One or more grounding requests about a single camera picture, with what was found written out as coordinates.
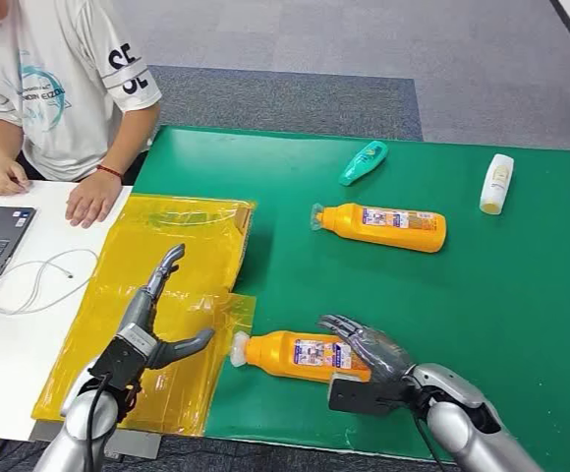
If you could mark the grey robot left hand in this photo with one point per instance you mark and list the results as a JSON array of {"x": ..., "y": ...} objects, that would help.
[{"x": 142, "y": 306}]

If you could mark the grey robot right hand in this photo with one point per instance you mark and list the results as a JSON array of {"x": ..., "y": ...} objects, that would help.
[{"x": 374, "y": 352}]

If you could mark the orange bottle with clear cap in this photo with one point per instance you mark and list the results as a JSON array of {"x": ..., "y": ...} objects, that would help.
[
  {"x": 354, "y": 228},
  {"x": 275, "y": 355}
]

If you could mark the teal plastic bottle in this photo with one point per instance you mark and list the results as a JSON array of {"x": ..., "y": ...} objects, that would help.
[{"x": 364, "y": 163}]

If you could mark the person's left forearm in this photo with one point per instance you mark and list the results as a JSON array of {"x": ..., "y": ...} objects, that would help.
[{"x": 135, "y": 133}]

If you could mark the person's right forearm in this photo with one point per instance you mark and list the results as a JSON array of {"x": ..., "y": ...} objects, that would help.
[{"x": 0, "y": 140}]

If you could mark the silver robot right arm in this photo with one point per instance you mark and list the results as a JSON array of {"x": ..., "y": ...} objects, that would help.
[{"x": 462, "y": 430}]

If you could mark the white plastic bottle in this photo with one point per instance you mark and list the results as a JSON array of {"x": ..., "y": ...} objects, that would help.
[{"x": 496, "y": 185}]

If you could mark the yellow plastic bag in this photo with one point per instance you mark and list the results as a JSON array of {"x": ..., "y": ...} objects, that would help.
[{"x": 118, "y": 260}]

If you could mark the person's left hand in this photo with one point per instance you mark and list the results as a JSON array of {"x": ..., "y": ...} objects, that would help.
[{"x": 91, "y": 199}]

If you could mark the person's hand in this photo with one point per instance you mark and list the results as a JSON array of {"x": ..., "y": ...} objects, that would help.
[
  {"x": 2, "y": 179},
  {"x": 91, "y": 199}
]

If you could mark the green table mat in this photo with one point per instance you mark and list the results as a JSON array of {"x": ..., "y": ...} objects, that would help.
[{"x": 462, "y": 293}]

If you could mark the grey metal plate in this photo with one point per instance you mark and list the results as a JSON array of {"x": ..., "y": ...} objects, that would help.
[{"x": 137, "y": 445}]

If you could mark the person's right hand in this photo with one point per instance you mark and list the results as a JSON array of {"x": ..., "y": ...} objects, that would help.
[{"x": 2, "y": 179}]

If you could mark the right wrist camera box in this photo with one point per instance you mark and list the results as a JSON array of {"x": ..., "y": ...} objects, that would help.
[{"x": 358, "y": 394}]

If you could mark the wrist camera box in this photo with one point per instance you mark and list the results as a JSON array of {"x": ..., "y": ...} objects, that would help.
[
  {"x": 118, "y": 361},
  {"x": 358, "y": 394}
]

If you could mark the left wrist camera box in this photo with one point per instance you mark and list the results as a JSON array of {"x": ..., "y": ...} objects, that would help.
[{"x": 118, "y": 361}]

